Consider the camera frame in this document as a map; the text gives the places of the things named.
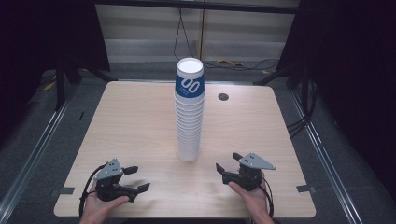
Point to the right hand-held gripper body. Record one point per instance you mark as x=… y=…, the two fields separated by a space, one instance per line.
x=249 y=177

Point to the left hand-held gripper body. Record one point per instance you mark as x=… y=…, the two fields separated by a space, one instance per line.
x=109 y=186

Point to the stack of paper cups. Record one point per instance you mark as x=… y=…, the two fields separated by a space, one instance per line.
x=190 y=124

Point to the person's right hand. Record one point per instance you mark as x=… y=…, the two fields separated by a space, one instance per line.
x=255 y=202

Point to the person's left hand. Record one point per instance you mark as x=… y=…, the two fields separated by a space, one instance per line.
x=96 y=210

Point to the grey tape strip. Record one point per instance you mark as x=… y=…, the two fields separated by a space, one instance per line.
x=305 y=188
x=66 y=190

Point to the small dark round coin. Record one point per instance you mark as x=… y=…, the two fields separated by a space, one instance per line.
x=223 y=96

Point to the black metal stand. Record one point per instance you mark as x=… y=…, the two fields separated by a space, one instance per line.
x=59 y=90
x=274 y=77

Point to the yellow tape scrap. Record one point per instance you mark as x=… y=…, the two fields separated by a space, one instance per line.
x=49 y=86
x=230 y=62

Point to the black curtain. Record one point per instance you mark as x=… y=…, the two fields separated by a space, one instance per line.
x=37 y=34
x=351 y=62

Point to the black overhead bar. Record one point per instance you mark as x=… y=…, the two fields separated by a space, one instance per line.
x=193 y=5

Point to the metal floor rail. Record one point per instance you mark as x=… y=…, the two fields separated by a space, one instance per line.
x=34 y=152
x=327 y=155

